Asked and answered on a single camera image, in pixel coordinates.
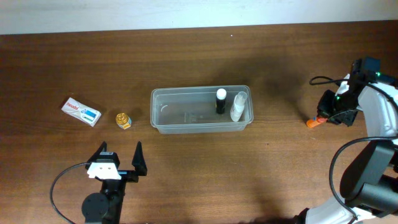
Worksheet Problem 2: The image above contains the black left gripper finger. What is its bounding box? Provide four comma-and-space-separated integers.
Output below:
132, 141, 147, 176
87, 141, 107, 164

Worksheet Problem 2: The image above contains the orange Redoxon tube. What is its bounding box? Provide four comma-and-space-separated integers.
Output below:
306, 116, 328, 128

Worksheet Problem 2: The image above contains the white Panadol box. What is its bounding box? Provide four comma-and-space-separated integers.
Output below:
61, 98, 101, 127

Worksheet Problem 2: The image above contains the black bottle white cap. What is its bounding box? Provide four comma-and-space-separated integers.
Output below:
216, 88, 227, 114

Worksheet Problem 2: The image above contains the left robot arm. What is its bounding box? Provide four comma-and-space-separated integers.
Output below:
81, 142, 147, 224

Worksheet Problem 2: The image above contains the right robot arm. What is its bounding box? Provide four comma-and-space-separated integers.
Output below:
294, 57, 397, 224

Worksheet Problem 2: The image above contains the clear plastic container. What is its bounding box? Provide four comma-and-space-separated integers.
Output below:
150, 85, 254, 134

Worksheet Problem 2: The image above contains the small gold-lid balm jar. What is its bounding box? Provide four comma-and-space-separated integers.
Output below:
116, 113, 132, 129

